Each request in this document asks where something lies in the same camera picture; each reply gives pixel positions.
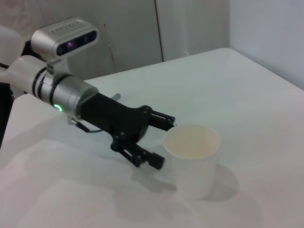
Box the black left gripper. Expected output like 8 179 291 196
80 92 178 171

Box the white plastic cup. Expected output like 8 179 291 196
162 124 221 200

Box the left gripper connector cable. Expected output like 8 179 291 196
67 116 105 133

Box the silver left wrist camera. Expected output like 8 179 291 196
31 16 98 72

